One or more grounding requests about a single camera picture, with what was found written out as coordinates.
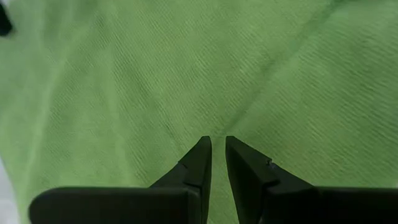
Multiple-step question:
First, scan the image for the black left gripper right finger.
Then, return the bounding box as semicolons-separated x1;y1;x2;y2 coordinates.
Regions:
225;135;398;224

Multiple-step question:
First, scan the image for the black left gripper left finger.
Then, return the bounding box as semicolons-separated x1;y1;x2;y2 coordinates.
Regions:
29;136;213;224

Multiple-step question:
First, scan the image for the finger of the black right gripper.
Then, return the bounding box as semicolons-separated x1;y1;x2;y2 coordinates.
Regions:
0;2;14;37

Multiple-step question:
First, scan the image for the green towel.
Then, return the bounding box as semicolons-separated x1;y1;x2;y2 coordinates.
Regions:
0;0;398;224

